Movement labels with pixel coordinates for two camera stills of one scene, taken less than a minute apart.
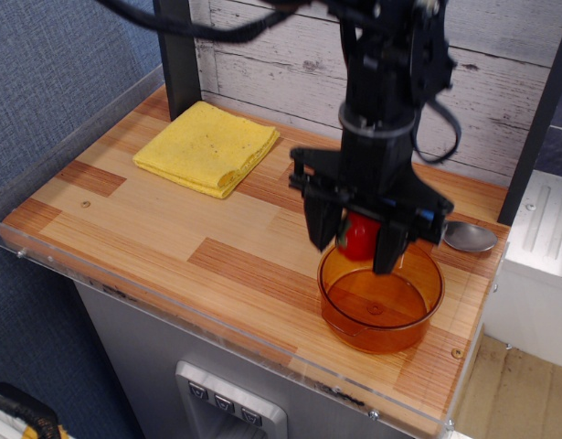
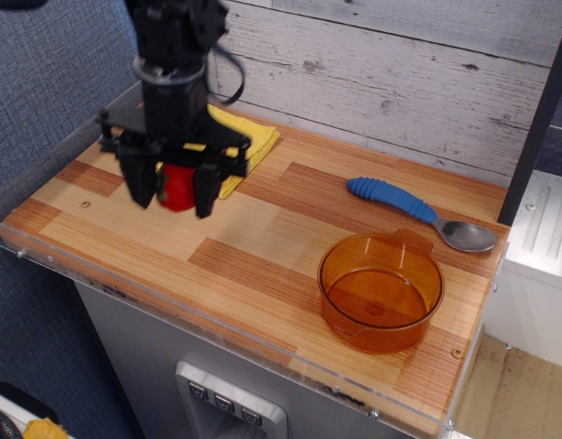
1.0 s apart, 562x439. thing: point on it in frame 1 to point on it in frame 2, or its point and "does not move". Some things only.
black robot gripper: [373, 173] to [175, 122]
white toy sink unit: [531, 305] does not move
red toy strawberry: [357, 235] to [176, 187]
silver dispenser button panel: [213, 407] does not move
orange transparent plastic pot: [380, 313] does not move
